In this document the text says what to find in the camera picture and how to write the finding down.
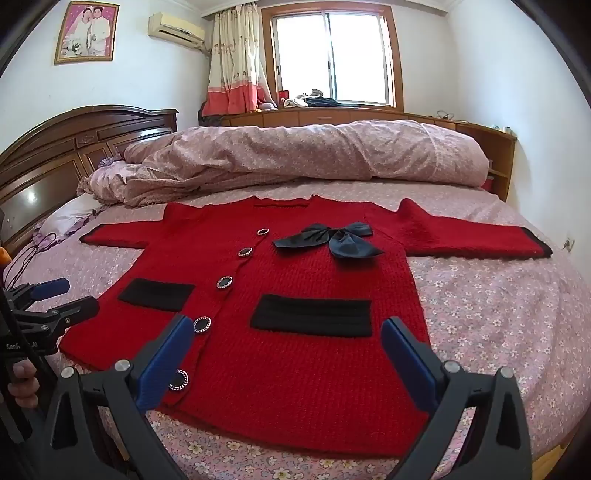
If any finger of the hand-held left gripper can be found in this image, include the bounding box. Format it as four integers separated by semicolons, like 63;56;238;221
6;277;70;309
13;295;100;357

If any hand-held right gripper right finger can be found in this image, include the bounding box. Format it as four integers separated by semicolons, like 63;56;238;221
380;316;536;480

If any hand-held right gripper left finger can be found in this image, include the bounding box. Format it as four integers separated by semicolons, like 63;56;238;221
34;315;196;480

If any red knit cardigan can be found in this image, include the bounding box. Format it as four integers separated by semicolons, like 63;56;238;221
79;195;553;459

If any dark clothes pile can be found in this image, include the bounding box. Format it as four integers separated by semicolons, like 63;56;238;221
283;88;362;110

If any person's left hand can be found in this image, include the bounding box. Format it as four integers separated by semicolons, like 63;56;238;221
8;360;41;409

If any pale lilac pillow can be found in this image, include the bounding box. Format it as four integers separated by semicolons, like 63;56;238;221
34;194;108;241

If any bed with floral sheet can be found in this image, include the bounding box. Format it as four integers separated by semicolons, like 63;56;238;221
0;178;591;480

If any dark wooden headboard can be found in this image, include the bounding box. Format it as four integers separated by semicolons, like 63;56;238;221
0;105;179;257

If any wooden bedside cabinet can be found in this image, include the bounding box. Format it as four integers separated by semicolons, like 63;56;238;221
217;107;518;204

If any pink floral quilt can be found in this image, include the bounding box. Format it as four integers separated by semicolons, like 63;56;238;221
76;119;490;208

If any framed wedding photo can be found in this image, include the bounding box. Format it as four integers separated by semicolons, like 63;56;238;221
54;1;121;65

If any cream and pink curtain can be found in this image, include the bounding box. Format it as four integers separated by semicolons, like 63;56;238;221
202;6;271;116

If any wall air conditioner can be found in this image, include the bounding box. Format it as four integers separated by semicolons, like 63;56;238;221
148;11;207;51

